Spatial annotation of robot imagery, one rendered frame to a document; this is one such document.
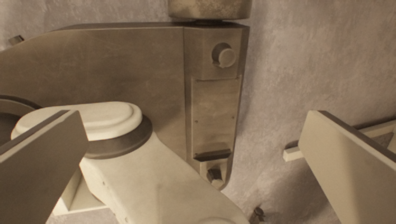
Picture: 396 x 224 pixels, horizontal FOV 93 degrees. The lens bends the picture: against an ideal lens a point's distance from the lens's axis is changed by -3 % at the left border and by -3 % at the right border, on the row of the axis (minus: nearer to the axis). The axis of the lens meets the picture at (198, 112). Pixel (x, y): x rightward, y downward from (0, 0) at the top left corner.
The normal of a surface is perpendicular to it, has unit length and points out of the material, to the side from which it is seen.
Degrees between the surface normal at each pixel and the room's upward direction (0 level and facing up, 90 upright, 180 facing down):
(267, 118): 0
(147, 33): 0
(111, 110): 90
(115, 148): 46
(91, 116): 90
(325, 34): 0
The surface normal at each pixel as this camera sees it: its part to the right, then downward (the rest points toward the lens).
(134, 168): 0.01, -0.87
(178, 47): 0.22, 0.48
